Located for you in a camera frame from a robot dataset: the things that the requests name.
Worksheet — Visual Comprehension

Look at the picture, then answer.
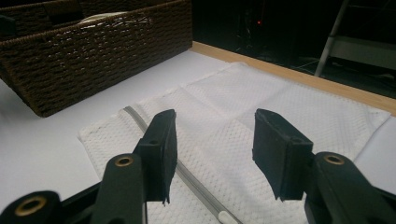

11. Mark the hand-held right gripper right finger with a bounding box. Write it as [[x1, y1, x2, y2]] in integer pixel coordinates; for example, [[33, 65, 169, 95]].
[[251, 107, 315, 203]]

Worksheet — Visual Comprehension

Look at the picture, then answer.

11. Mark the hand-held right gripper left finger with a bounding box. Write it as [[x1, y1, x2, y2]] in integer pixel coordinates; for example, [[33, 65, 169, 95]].
[[133, 108, 179, 207]]

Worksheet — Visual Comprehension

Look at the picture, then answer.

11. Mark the brown woven basket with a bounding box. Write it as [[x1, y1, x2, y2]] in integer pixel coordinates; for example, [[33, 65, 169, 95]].
[[0, 0, 194, 119]]

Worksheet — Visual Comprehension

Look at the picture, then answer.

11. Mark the white metal stand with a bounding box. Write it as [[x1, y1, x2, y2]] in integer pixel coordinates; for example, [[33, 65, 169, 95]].
[[313, 0, 396, 78]]

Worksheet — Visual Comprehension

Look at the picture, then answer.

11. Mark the white mesh laundry bag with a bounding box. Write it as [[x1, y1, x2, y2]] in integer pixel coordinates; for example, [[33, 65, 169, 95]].
[[77, 61, 392, 224]]

